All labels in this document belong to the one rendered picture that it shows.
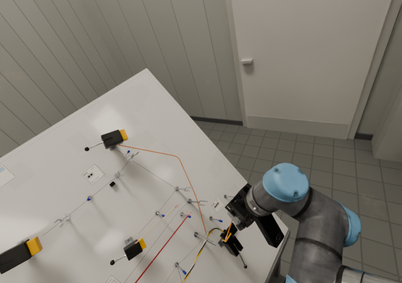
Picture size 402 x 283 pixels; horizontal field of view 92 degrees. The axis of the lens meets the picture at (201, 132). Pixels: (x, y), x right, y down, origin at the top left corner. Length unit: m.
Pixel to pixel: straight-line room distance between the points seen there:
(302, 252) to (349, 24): 1.98
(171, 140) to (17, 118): 2.54
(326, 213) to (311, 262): 0.10
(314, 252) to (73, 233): 0.64
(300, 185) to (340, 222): 0.10
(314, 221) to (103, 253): 0.61
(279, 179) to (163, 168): 0.49
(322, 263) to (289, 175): 0.14
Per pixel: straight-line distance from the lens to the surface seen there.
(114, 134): 0.68
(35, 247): 0.70
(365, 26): 2.22
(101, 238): 0.77
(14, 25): 3.24
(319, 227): 0.45
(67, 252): 0.78
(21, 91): 3.16
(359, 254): 2.15
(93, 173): 0.75
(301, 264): 0.42
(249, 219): 0.59
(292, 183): 0.41
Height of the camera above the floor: 1.94
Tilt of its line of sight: 39 degrees down
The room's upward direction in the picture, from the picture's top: 18 degrees counter-clockwise
